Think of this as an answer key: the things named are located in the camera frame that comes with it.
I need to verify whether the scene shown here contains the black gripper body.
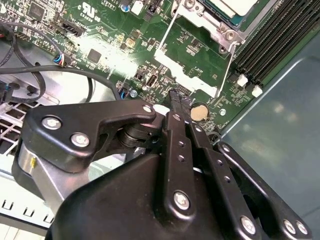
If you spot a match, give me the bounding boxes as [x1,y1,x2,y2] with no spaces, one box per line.
[49,124,236,240]

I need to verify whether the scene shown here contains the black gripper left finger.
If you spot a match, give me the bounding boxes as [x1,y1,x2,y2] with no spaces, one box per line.
[11,89,199,223]

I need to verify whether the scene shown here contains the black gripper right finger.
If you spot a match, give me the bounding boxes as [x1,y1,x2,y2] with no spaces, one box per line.
[177,98,313,240]

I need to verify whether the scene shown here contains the metal socket cover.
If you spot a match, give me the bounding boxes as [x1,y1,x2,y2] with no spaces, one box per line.
[153,8,238,99]

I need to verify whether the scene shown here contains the silver CPU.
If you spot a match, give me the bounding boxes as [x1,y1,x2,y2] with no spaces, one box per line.
[204,0,260,27]

